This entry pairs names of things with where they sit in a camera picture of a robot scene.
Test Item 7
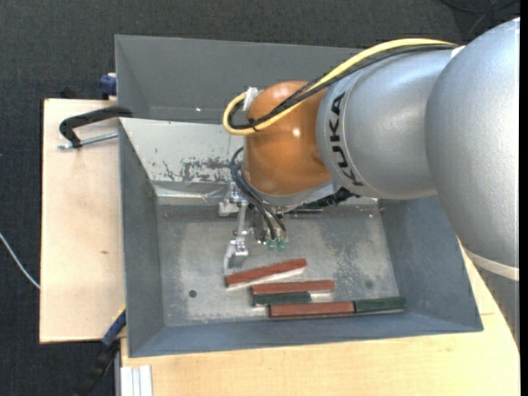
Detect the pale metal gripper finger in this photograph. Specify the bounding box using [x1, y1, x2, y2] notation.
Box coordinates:
[223, 241, 237, 275]
[233, 239, 250, 270]

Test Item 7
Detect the red-brown flat block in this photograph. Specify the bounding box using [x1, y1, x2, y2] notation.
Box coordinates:
[224, 257, 309, 291]
[267, 300, 356, 318]
[249, 279, 337, 297]

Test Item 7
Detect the grey metal bin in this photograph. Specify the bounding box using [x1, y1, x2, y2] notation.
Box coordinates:
[114, 34, 484, 359]

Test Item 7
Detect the dark green flat block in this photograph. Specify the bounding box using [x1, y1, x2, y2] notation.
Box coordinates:
[353, 296, 407, 314]
[252, 290, 313, 308]

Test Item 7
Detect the pale wood flat board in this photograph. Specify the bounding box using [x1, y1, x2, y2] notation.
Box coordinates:
[39, 97, 127, 344]

